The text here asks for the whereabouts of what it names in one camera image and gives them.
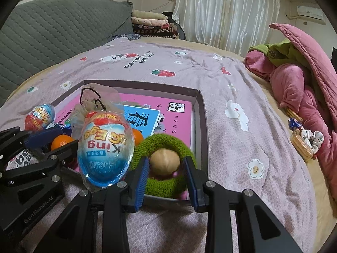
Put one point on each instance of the dark patterned cloth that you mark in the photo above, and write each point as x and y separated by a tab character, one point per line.
126	37

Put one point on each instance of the black bag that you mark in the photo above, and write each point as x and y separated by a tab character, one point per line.
179	31

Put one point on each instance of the large toy egg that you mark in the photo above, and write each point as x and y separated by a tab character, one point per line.
105	150

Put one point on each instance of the pink book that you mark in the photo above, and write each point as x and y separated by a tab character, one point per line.
179	121

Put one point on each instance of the orange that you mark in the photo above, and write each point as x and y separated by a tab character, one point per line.
138	137
60	141

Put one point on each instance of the grey quilted headboard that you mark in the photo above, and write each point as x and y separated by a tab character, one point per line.
52	37

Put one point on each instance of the stack of folded blankets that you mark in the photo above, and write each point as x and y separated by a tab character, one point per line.
150	22

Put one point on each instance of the beige plastic bag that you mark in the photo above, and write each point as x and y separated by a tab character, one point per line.
105	95

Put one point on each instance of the grey cardboard box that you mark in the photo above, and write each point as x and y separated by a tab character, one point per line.
201	137

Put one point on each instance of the green cloth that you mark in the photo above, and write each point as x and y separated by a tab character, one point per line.
281	50

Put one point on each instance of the white curtain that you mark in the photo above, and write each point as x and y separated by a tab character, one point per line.
226	13

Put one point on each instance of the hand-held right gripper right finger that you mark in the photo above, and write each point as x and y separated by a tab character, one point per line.
192	187

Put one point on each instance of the black television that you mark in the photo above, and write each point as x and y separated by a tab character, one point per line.
335	56

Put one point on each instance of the walnut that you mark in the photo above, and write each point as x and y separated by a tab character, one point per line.
164	162

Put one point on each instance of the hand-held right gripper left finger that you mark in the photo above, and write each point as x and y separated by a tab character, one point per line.
140	187

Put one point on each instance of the blue candy wrapper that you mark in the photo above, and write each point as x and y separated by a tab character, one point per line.
293	123

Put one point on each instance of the white air conditioner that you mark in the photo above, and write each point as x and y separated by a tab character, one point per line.
309	11

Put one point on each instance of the pink quilt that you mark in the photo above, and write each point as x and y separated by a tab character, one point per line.
295	84

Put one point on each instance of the small toy egg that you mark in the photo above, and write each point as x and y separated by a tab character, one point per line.
39	117

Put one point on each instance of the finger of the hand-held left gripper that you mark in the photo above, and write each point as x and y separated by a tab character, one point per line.
58	160
42	137

